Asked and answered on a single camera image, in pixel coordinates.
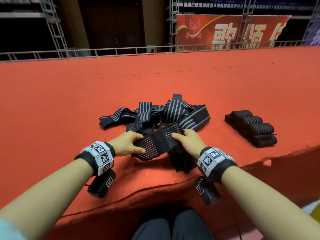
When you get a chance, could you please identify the black trousers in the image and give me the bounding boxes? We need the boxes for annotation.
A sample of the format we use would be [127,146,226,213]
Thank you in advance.
[131,207,216,240]

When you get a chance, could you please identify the thin black camera cable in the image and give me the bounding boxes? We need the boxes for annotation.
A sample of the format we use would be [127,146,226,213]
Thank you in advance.
[231,210,247,240]

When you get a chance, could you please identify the metal truss column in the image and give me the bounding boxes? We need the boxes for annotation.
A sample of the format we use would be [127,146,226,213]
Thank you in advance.
[168,0,180,52]
[239,0,257,48]
[40,0,70,59]
[304,0,320,46]

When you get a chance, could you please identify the pile of black straps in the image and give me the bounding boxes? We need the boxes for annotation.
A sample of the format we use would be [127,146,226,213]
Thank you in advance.
[99,93,211,173]

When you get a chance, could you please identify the person's right hand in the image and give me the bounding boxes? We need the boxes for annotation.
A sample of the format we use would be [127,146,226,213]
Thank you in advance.
[171,129,207,159]

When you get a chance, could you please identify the metal railing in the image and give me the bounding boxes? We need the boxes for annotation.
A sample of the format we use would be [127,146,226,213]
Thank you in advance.
[0,39,320,62]

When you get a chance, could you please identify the black wristband with marker tags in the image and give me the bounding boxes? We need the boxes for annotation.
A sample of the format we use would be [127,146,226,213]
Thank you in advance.
[196,146,238,184]
[74,141,117,176]

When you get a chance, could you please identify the person's left forearm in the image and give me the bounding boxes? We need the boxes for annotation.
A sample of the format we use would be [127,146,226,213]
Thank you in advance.
[0,158,95,240]

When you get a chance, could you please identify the red banner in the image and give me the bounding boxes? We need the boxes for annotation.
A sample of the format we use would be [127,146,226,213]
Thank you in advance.
[176,14,292,51]

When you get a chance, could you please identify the dark brown door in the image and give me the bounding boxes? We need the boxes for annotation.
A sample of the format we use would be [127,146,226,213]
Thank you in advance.
[80,0,146,48]

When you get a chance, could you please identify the black striped strap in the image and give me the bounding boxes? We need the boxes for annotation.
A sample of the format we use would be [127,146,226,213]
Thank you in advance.
[224,110,254,124]
[250,133,278,148]
[131,122,189,162]
[237,116,264,126]
[244,122,276,136]

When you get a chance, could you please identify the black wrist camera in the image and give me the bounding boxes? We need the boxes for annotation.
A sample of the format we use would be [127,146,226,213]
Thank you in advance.
[195,176,222,206]
[87,169,117,199]

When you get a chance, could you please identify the light blue sleeve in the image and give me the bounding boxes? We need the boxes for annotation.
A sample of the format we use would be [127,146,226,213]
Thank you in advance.
[0,220,27,240]

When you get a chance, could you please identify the tiered bleacher seats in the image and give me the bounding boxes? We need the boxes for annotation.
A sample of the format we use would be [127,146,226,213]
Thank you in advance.
[178,0,320,19]
[0,0,51,20]

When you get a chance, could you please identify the person's left hand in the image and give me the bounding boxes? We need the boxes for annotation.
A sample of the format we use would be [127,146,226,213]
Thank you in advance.
[107,130,147,157]

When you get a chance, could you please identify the yellow plastic bin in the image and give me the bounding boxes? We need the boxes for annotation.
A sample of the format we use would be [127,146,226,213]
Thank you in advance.
[310,200,320,224]

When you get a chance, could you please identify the person's right forearm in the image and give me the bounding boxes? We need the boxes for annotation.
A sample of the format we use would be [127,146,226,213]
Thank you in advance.
[221,166,320,240]

